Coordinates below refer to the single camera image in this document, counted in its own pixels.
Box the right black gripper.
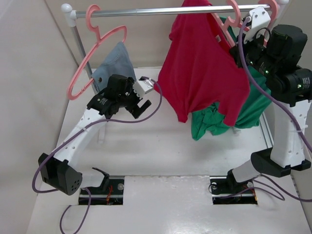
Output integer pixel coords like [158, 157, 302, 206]
[231, 27, 278, 78]

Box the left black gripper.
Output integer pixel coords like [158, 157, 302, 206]
[117, 78, 151, 118]

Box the pink hanger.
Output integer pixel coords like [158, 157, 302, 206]
[67, 4, 128, 100]
[212, 0, 242, 48]
[258, 0, 279, 21]

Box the red t shirt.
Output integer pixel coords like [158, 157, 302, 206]
[158, 13, 250, 126]

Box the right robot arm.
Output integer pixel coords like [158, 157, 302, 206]
[225, 24, 312, 192]

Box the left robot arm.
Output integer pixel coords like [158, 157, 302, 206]
[38, 74, 154, 195]

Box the green t shirt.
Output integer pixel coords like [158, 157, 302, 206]
[191, 14, 270, 140]

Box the blue denim garment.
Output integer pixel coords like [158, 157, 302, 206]
[92, 41, 136, 92]

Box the metal clothes rack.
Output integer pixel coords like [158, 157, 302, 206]
[60, 0, 290, 144]

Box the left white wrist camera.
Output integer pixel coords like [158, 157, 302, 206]
[133, 77, 154, 98]

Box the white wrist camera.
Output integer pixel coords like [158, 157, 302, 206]
[243, 6, 271, 44]
[133, 77, 154, 98]

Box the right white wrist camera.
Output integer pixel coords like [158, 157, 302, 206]
[243, 6, 271, 44]

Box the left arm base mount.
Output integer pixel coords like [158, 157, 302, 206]
[78, 167, 125, 206]

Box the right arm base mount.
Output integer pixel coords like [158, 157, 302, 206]
[208, 173, 258, 205]

